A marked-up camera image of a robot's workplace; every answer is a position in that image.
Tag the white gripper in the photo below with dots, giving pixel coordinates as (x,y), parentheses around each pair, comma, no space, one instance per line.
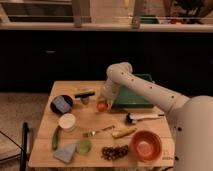
(109,91)

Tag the orange red apple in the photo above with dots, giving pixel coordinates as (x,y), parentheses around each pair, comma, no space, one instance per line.
(102,106)

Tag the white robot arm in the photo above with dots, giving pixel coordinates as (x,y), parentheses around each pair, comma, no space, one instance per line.
(193,116)

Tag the green plastic tray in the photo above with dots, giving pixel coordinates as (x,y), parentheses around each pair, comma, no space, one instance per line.
(128,99)

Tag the silver metal fork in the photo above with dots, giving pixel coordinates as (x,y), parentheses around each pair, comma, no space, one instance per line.
(93,133)

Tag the wooden table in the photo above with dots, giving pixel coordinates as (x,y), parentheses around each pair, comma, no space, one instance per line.
(88,119)

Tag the white paper cup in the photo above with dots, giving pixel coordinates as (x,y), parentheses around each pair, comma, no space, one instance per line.
(67,122)

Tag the blue cloth in bowl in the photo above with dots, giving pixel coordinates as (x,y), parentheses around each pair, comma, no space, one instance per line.
(61,104)

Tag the black bowl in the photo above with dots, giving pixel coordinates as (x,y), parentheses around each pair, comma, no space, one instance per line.
(67,98)

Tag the dark grape bunch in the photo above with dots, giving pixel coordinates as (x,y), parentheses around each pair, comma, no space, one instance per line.
(114,153)

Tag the green cucumber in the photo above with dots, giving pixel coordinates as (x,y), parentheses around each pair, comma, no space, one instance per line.
(55,137)

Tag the orange red bowl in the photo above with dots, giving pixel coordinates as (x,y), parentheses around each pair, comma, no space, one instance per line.
(146,146)

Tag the grey blue sponge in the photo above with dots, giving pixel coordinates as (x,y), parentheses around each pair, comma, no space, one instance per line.
(66,153)

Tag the black handled scrub brush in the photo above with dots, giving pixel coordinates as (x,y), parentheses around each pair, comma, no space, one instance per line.
(84,95)

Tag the black chair frame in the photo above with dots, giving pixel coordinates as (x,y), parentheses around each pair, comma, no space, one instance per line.
(5,157)

